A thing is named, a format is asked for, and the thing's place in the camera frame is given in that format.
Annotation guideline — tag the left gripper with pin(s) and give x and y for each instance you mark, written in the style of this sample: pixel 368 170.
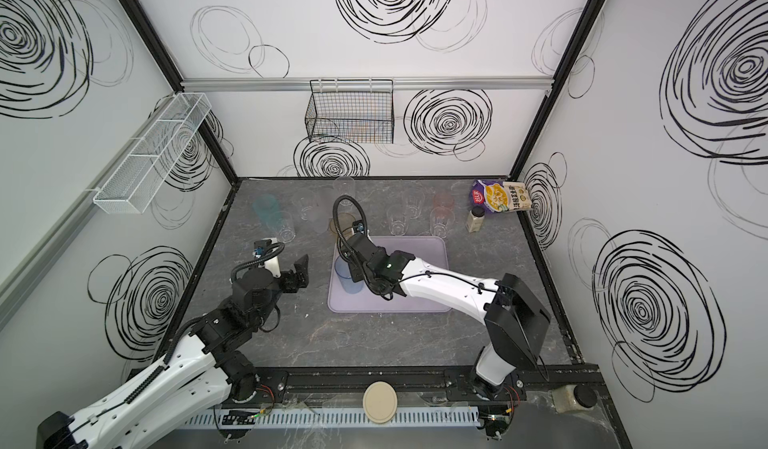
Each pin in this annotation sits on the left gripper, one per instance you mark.
pixel 297 275

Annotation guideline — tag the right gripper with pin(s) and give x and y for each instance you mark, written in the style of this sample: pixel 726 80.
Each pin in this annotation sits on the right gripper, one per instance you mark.
pixel 354 250

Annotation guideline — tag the blue plastic cup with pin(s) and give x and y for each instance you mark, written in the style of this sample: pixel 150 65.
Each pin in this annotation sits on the blue plastic cup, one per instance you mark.
pixel 344 276

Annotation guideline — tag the clear faceted glass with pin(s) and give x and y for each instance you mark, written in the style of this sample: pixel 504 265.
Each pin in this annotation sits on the clear faceted glass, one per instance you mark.
pixel 397 220

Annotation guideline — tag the teal plastic cup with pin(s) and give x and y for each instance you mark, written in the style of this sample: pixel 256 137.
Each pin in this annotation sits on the teal plastic cup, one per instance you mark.
pixel 267 210

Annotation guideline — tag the yellow plastic cup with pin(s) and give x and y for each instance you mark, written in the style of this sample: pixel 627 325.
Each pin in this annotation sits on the yellow plastic cup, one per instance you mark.
pixel 343 225

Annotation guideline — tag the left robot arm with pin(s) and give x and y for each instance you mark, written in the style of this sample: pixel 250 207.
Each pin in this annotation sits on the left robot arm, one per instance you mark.
pixel 201 367

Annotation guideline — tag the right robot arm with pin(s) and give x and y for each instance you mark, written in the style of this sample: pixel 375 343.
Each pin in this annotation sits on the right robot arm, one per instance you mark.
pixel 515 319

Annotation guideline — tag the clear glass far left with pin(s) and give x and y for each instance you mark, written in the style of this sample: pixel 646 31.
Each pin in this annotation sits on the clear glass far left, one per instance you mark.
pixel 285 230

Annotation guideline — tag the clear glass right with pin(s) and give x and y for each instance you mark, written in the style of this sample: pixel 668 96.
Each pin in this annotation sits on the clear glass right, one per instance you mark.
pixel 441 221

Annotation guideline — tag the pink plastic cup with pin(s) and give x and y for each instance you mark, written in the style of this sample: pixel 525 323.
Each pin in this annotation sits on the pink plastic cup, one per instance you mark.
pixel 443 199

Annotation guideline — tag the small spice jar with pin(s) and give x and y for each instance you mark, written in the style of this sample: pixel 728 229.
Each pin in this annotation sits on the small spice jar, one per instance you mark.
pixel 475 219

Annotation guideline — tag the beige round lid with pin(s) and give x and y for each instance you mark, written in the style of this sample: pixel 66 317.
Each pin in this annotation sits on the beige round lid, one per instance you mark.
pixel 380 402

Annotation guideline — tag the snack bag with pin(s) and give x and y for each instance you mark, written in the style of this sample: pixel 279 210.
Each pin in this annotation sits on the snack bag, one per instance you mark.
pixel 499 196

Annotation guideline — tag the jar with black lid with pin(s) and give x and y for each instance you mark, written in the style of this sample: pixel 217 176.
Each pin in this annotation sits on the jar with black lid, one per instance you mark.
pixel 573 398

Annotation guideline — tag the black mounting rail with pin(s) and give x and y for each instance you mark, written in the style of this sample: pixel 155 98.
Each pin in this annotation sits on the black mounting rail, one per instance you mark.
pixel 456 383

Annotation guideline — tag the white wire shelf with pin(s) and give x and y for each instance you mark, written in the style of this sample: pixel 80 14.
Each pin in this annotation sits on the white wire shelf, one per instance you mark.
pixel 167 152

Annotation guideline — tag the black wire basket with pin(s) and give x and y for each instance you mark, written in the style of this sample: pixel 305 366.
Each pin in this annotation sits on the black wire basket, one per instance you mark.
pixel 353 109

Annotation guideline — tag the white cable duct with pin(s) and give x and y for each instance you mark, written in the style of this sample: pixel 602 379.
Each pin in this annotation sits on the white cable duct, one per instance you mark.
pixel 333 418

